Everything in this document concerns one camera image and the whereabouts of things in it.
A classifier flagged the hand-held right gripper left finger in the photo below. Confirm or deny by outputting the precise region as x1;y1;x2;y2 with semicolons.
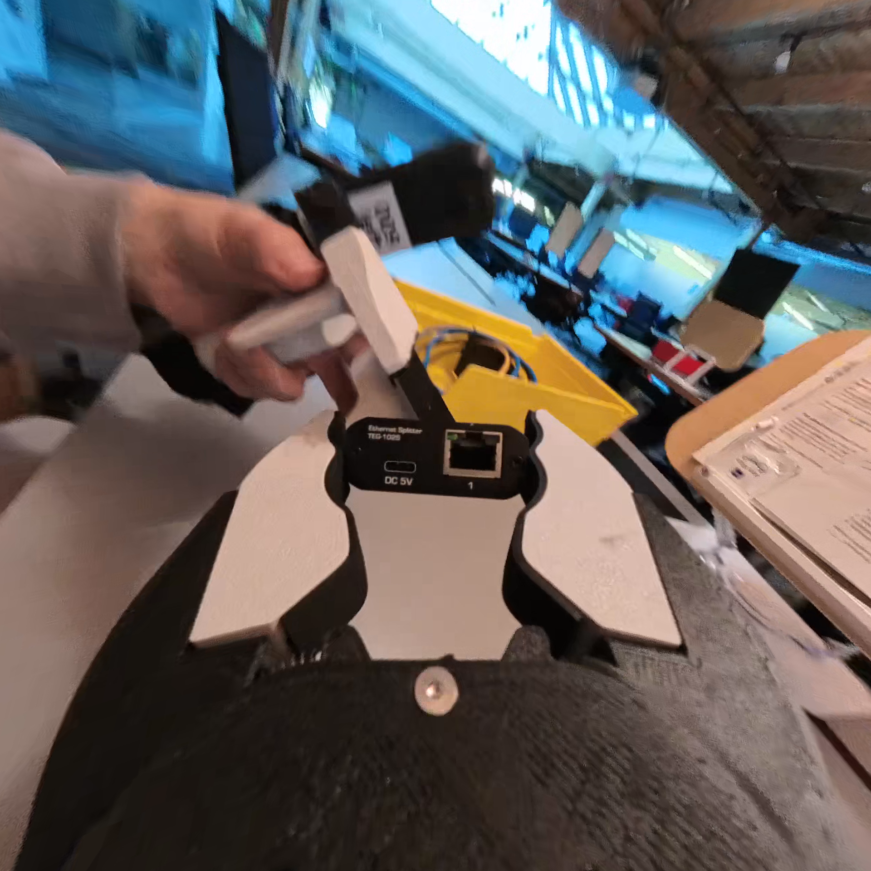
188;411;369;652

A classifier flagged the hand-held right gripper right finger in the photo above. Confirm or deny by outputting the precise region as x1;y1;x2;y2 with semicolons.
506;410;683;662

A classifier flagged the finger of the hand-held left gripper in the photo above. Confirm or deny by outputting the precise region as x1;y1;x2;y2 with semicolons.
318;226;458;423

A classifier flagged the person's left hand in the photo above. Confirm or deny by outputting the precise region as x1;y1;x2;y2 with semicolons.
124;182;374;412

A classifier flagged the black network splitter box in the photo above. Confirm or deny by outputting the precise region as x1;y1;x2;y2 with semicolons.
343;416;530;502

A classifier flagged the wooden board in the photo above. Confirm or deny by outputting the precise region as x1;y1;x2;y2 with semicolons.
665;330;871;656

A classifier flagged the yellow plastic bin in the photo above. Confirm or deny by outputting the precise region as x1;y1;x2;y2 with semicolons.
393;275;638;447

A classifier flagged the grey desk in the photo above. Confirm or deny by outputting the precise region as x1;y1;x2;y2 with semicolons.
0;240;532;838

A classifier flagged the black monitor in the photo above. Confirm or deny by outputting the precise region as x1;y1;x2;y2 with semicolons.
714;248;801;321

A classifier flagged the brown chair back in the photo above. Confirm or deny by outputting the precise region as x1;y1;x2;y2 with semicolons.
680;299;765;372

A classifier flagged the person's left forearm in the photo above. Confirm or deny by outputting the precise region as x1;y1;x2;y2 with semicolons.
0;129;159;424

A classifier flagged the blue cable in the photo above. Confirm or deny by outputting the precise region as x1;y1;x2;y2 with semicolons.
416;325;538;386

